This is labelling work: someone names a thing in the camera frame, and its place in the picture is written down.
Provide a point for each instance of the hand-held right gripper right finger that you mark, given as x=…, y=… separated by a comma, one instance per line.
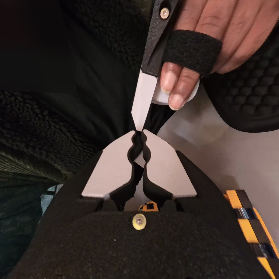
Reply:
x=170, y=170

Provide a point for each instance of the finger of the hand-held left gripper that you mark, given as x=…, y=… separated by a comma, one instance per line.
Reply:
x=143, y=98

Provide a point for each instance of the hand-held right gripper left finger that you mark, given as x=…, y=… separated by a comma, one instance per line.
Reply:
x=109, y=170

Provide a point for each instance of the yellow lego car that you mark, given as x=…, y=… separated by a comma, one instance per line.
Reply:
x=245, y=226

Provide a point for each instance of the person's left hand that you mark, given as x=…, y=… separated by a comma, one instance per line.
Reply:
x=228, y=21

